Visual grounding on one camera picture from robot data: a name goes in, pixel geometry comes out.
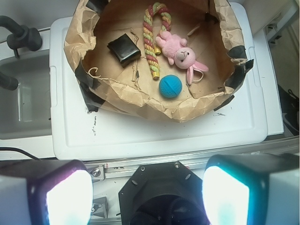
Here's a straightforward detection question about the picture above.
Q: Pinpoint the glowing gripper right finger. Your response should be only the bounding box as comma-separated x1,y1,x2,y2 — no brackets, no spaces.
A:
202,153,300,225

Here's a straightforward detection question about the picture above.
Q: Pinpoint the crumpled brown paper bag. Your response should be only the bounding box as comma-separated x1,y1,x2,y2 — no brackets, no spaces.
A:
64,0,253,122

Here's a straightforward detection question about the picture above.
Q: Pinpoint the blue rubber ball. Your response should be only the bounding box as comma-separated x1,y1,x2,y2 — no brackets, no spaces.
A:
159,75,182,98

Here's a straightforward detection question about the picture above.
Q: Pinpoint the black octagonal mount plate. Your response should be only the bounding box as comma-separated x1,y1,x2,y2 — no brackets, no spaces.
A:
119,161,210,225

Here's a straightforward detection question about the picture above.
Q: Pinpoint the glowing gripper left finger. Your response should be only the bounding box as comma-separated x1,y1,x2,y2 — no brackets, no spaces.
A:
0,160,93,225

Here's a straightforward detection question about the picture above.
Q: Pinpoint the white plastic lid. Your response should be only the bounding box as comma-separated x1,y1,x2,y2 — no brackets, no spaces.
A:
50,17,268,161

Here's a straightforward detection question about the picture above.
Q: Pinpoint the black cable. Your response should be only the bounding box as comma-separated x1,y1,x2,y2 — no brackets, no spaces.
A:
0,147,42,160

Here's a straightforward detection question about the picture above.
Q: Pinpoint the multicolour rope candy cane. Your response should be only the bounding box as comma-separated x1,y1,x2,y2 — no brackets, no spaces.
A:
142,2,172,80

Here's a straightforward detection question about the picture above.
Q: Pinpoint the grey sink basin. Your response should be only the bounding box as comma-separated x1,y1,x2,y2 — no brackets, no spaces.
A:
0,51,52,140

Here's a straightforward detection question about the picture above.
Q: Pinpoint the aluminium extrusion rail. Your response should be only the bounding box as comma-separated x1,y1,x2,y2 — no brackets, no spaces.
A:
84,136,300,181

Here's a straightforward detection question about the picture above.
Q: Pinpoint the pink plush bunny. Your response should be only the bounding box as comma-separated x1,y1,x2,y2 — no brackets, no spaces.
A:
155,31,209,85

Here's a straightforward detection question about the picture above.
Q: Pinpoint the black box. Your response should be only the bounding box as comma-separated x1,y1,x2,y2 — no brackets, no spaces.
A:
107,34,141,68

